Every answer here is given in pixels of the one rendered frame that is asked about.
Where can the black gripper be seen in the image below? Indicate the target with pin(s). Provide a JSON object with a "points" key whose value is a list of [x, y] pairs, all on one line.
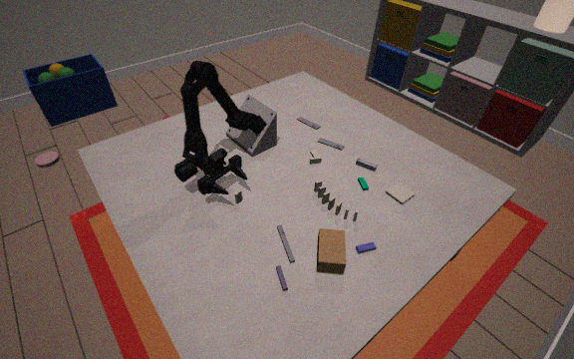
{"points": [[208, 185]]}

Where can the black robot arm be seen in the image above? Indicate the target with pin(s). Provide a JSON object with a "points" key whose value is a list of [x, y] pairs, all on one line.
{"points": [[194, 140]]}

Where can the green rectangular block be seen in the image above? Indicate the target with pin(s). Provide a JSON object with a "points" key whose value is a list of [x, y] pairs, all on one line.
{"points": [[363, 184]]}

